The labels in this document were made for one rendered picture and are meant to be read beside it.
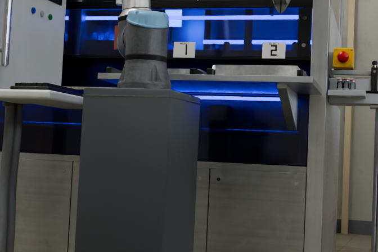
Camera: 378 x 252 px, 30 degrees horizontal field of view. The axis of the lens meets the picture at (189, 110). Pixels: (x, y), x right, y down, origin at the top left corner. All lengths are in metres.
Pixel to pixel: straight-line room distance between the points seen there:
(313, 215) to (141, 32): 1.01
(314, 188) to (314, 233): 0.16
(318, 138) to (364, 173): 3.89
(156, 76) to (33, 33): 0.79
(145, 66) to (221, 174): 0.82
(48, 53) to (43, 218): 0.66
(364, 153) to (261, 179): 3.90
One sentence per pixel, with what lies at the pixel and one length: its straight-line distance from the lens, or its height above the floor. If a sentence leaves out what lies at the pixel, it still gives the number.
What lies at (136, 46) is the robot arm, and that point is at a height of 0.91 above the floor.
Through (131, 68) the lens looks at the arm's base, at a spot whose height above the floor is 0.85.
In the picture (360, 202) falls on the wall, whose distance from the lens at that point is 6.45.
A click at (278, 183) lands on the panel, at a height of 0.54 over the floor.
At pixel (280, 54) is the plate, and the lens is 2.60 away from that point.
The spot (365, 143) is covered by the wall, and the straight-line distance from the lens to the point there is 6.44.
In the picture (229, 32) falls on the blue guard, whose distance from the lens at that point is 2.65.
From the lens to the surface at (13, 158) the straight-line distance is 2.70.
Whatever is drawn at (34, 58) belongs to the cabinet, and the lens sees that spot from 2.59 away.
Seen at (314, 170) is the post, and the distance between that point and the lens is 2.56.
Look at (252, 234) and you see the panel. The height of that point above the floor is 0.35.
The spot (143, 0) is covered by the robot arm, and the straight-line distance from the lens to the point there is 2.09.
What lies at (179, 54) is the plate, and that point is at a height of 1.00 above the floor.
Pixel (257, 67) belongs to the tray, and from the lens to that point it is 2.23.
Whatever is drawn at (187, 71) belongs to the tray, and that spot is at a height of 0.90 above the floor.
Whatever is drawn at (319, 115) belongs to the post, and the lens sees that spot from 2.57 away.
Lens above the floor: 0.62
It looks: 4 degrees up
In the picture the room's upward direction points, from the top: 3 degrees clockwise
